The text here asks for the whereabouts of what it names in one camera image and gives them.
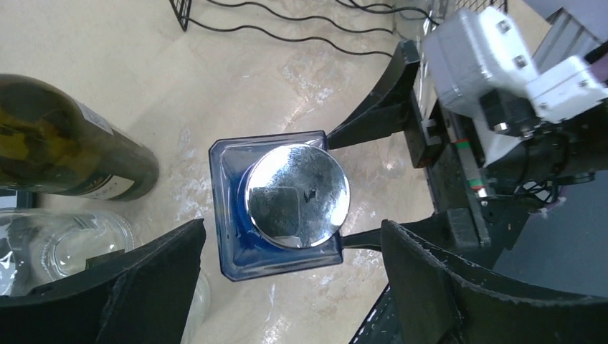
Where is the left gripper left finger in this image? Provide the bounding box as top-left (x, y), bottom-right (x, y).
top-left (1, 219), bottom-right (206, 343)

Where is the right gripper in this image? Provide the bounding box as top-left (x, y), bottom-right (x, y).
top-left (328, 40), bottom-right (530, 252)

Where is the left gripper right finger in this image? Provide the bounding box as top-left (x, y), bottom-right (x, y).
top-left (381, 220), bottom-right (607, 343)

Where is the blue square bottle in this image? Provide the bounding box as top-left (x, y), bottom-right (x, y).
top-left (209, 130), bottom-right (351, 282)

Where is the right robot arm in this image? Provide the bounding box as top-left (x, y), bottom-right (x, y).
top-left (328, 40), bottom-right (607, 252)

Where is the clear bottle front silver cap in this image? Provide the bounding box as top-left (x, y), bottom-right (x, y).
top-left (1, 209), bottom-right (199, 343)

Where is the dark bottle with label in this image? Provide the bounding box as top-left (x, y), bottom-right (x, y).
top-left (1, 74), bottom-right (159, 201)

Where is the black wire wine rack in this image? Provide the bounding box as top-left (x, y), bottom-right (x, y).
top-left (168, 0), bottom-right (509, 59)

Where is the aluminium table frame rail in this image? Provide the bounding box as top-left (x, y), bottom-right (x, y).
top-left (533, 8), bottom-right (607, 73)

